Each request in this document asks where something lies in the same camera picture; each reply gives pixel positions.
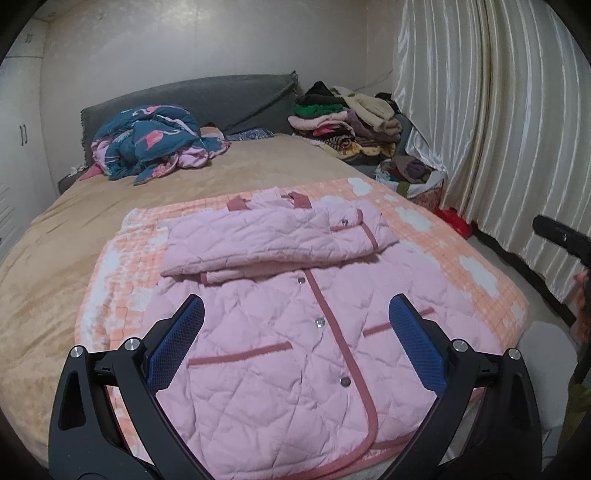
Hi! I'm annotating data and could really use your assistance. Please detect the bed with tan sheet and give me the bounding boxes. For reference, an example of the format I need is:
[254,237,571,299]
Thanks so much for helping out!
[0,133,384,467]

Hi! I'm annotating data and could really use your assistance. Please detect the bag of clothes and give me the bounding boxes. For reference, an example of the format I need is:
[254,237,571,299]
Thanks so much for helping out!
[375,156,448,209]

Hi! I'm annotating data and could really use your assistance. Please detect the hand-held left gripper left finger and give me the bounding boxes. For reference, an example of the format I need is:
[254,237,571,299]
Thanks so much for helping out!
[48,294,206,480]

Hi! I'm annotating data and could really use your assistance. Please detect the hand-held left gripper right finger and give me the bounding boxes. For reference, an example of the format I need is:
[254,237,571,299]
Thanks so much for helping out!
[383,294,542,480]

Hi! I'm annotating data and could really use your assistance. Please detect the white wardrobe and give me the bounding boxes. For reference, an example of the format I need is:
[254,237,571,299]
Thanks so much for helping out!
[0,32,61,252]

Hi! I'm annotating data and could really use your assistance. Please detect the orange checked fleece blanket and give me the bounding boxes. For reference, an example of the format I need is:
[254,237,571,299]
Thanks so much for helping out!
[74,175,530,472]

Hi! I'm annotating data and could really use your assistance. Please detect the blue floral quilt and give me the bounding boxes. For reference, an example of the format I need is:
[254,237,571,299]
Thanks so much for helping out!
[90,104,232,186]

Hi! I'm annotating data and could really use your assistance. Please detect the olive green cloth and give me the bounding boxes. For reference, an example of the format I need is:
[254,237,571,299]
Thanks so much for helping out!
[560,364,591,464]

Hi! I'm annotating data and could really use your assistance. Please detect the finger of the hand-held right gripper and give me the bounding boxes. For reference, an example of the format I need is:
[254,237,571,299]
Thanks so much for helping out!
[532,215,591,269]

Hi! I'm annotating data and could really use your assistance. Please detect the red plastic bag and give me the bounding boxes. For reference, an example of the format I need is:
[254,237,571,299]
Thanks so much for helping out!
[434,207,474,240]

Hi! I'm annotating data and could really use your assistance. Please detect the blue patterned cloth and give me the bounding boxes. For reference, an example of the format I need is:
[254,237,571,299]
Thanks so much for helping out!
[225,128,276,142]

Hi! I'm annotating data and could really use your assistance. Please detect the grey headboard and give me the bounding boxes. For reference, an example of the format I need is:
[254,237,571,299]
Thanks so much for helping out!
[79,70,299,167]

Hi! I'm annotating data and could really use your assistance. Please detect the pile of folded clothes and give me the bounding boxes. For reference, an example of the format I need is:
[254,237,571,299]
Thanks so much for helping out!
[288,80,406,166]

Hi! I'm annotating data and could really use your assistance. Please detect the pink quilted jacket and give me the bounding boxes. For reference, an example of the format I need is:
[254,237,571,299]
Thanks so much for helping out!
[139,187,445,478]

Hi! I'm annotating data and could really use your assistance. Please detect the cream satin curtain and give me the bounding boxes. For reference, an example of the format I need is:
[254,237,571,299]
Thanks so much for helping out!
[392,0,591,308]

